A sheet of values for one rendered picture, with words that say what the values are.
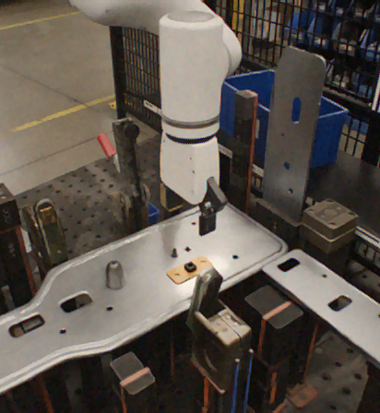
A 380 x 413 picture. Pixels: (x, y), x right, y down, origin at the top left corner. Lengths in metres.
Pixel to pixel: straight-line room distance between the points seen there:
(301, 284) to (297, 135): 0.28
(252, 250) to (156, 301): 0.22
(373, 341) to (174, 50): 0.52
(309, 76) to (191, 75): 0.30
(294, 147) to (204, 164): 0.30
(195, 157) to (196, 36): 0.17
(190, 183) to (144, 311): 0.23
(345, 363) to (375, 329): 0.34
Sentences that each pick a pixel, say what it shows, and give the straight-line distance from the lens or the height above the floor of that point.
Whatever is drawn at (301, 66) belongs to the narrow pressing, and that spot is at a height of 1.31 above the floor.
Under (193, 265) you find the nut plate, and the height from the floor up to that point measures 1.01.
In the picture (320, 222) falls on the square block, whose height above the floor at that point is 1.06.
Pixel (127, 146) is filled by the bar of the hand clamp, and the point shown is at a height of 1.16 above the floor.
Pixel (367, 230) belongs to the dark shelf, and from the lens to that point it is 0.99.
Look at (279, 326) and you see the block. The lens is 0.83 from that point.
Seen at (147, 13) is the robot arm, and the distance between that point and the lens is 0.74.
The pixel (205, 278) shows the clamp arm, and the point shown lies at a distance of 0.70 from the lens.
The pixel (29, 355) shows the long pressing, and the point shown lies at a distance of 0.79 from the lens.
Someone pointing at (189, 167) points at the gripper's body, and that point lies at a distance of 0.70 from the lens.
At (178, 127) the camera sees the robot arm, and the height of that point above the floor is 1.30.
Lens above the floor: 1.59
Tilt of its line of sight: 36 degrees down
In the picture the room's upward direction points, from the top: straight up
